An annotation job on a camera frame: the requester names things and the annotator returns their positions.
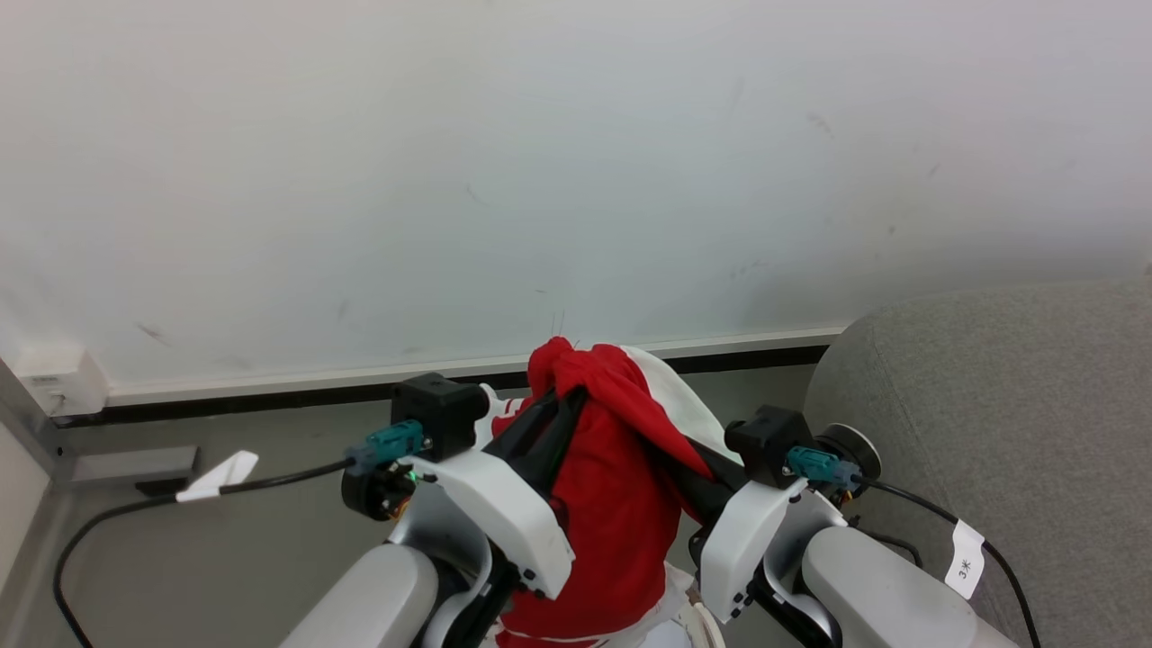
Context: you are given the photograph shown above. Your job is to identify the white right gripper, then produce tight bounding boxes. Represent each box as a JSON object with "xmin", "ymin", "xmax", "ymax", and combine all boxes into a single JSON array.
[{"xmin": 677, "ymin": 437, "xmax": 808, "ymax": 623}]

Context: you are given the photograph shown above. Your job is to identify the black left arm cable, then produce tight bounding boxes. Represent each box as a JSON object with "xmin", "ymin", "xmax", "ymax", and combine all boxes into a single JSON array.
[{"xmin": 52, "ymin": 419, "xmax": 426, "ymax": 648}]

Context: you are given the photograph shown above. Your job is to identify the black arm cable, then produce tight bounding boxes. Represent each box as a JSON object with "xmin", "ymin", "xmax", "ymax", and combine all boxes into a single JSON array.
[
  {"xmin": 52, "ymin": 419, "xmax": 426, "ymax": 648},
  {"xmin": 787, "ymin": 446, "xmax": 1043, "ymax": 648}
]

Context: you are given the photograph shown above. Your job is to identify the grey fabric sofa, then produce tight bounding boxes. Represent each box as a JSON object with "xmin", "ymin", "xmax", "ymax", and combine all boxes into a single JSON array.
[{"xmin": 803, "ymin": 278, "xmax": 1152, "ymax": 648}]

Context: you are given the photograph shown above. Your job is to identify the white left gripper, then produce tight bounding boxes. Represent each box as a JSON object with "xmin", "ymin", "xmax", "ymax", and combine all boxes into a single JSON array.
[{"xmin": 409, "ymin": 387, "xmax": 590, "ymax": 600}]

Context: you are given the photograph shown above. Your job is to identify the blank white cable label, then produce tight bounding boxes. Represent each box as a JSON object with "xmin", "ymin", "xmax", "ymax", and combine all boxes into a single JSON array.
[{"xmin": 175, "ymin": 450, "xmax": 260, "ymax": 504}]

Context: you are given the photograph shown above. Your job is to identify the white baseboard strip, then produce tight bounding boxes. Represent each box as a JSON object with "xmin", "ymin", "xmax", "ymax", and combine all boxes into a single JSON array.
[{"xmin": 106, "ymin": 328, "xmax": 847, "ymax": 408}]

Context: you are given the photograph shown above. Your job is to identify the red and white garment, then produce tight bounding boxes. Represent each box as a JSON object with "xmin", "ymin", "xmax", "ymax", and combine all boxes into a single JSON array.
[{"xmin": 494, "ymin": 337, "xmax": 744, "ymax": 648}]

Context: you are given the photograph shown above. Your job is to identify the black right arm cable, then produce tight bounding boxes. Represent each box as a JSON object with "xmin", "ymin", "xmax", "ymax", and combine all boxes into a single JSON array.
[{"xmin": 787, "ymin": 446, "xmax": 1043, "ymax": 648}]

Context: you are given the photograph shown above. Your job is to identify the white perforated laundry basket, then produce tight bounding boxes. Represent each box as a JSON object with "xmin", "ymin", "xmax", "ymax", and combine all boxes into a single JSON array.
[{"xmin": 687, "ymin": 601, "xmax": 728, "ymax": 648}]

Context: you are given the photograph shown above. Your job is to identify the printed white cable label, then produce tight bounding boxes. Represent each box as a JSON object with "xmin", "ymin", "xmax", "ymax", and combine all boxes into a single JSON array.
[{"xmin": 944, "ymin": 519, "xmax": 987, "ymax": 600}]

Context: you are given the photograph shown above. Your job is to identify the white wall socket box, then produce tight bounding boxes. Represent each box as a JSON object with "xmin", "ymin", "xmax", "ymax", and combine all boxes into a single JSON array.
[{"xmin": 13, "ymin": 346, "xmax": 110, "ymax": 418}]

